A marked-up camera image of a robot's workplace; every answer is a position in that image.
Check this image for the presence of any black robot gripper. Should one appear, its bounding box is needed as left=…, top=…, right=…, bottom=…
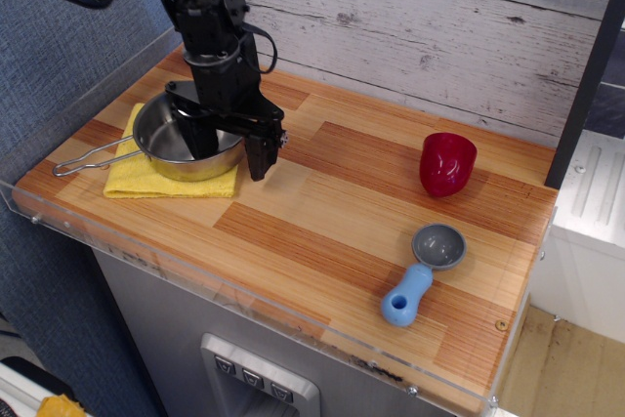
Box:
left=165, top=43, right=287, bottom=182

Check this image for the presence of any stainless steel pan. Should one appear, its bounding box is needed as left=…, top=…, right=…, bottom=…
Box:
left=53, top=93, right=244, bottom=182

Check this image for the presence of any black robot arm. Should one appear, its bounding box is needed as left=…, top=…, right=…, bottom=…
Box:
left=160, top=0, right=287, bottom=182

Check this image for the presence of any blue and grey spoon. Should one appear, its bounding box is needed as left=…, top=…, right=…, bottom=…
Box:
left=381, top=224, right=467, bottom=327

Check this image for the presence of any yellow folded cloth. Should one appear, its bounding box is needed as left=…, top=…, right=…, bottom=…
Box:
left=102, top=102, right=241, bottom=200

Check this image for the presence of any red plastic pepper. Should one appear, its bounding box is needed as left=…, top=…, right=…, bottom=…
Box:
left=419, top=132, right=478, bottom=197

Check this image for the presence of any grey toy fridge cabinet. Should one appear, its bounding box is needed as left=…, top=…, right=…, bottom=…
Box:
left=96, top=251, right=446, bottom=416

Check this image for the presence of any clear acrylic guard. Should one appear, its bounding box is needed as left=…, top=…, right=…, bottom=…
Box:
left=8, top=11, right=564, bottom=416

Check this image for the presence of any yellow and black object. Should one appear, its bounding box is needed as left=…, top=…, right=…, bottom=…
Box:
left=0, top=390, right=89, bottom=417

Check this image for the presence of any white plastic sink unit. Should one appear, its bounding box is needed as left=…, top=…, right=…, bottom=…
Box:
left=528, top=131, right=624, bottom=342

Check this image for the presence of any right black post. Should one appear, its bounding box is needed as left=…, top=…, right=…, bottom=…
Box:
left=544, top=0, right=624, bottom=189

